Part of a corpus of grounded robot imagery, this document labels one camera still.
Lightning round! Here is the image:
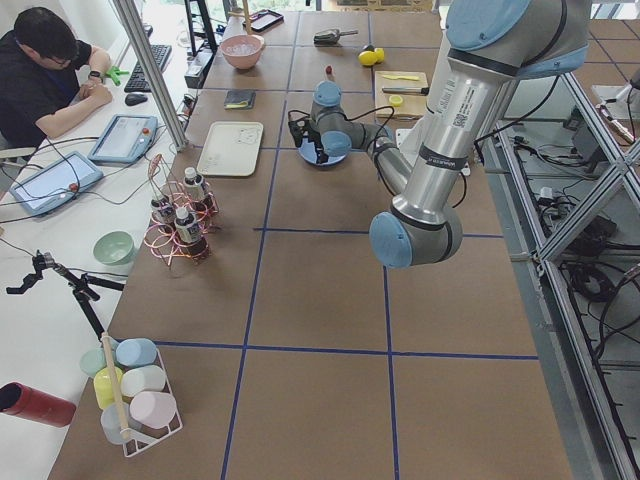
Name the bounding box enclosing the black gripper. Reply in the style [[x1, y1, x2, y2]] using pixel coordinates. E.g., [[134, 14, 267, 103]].
[[308, 127, 326, 165]]

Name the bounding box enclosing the blue plate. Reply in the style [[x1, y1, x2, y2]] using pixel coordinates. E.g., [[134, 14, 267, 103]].
[[297, 138, 346, 168]]

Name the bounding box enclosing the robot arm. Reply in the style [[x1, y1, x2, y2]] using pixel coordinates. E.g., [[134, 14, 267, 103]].
[[309, 1, 591, 268]]

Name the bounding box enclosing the cream bear tray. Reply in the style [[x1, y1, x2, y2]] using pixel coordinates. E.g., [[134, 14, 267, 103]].
[[196, 121, 264, 177]]

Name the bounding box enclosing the lemon half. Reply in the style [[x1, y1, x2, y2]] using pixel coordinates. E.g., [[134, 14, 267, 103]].
[[388, 94, 404, 107]]

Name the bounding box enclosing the steel cylinder tool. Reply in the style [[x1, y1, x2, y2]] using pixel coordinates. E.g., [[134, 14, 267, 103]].
[[382, 87, 429, 96]]

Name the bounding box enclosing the wooden cutting board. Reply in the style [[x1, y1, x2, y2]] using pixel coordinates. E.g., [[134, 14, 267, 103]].
[[374, 71, 430, 119]]

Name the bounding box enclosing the grey folded cloth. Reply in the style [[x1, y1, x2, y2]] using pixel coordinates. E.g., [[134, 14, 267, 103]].
[[224, 89, 256, 110]]

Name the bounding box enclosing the yellow plastic knife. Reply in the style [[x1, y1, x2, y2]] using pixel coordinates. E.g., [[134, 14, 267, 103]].
[[381, 74, 421, 81]]

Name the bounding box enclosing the round yellow lemon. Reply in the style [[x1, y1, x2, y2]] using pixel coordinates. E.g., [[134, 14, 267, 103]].
[[358, 50, 378, 67]]

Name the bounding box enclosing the oval yellow lemon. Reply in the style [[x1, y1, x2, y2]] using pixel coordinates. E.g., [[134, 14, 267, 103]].
[[374, 47, 385, 64]]

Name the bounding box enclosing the dark drink bottle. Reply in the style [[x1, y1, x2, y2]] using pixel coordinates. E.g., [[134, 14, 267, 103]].
[[184, 167, 206, 211], [151, 192, 175, 233], [175, 206, 208, 257]]

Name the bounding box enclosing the pink ice bowl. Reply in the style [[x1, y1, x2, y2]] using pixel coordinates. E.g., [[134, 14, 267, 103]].
[[220, 35, 265, 70]]

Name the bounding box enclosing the black mouse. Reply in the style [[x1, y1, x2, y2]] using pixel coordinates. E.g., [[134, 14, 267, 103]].
[[124, 92, 148, 107]]

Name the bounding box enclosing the blue teach pendant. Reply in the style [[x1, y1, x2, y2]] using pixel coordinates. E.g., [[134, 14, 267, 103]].
[[88, 114, 158, 164], [9, 151, 104, 216]]

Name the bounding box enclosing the black keyboard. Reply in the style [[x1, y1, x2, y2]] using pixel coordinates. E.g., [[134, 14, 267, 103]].
[[123, 44, 173, 93]]

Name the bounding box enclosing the green bowl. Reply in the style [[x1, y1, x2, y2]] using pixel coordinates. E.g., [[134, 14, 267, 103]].
[[93, 231, 135, 266]]

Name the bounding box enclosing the blue cup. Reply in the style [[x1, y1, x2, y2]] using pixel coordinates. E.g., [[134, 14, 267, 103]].
[[116, 338, 157, 368]]

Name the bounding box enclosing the black tripod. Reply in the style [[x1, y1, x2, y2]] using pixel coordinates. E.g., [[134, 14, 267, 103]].
[[5, 251, 125, 340]]

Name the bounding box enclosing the white cup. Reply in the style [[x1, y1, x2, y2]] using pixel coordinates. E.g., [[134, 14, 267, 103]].
[[121, 365, 166, 398]]

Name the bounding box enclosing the seated person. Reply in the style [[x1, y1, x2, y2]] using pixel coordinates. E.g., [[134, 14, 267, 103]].
[[1, 7, 113, 148]]

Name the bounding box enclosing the pink cup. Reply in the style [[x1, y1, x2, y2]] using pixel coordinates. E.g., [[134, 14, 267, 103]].
[[129, 391, 177, 429]]

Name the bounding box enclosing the yellow cup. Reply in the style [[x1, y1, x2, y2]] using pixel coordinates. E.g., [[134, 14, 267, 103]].
[[93, 368, 115, 410]]

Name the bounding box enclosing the red cylinder bottle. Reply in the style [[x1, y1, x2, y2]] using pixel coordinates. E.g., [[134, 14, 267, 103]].
[[1, 382, 76, 427]]

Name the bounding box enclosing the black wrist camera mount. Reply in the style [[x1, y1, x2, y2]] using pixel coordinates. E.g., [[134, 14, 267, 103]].
[[287, 110, 310, 148]]

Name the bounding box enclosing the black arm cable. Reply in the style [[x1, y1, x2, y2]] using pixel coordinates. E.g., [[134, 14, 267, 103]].
[[344, 106, 469, 209]]

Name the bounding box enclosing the copper wire bottle rack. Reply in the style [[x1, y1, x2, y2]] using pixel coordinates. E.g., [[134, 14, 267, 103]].
[[143, 154, 219, 266]]

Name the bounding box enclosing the aluminium frame post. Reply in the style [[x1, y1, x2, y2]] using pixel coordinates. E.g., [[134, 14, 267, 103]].
[[113, 0, 188, 152]]

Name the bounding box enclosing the white wire cup rack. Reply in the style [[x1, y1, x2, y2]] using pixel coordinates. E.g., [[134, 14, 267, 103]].
[[100, 333, 183, 458]]

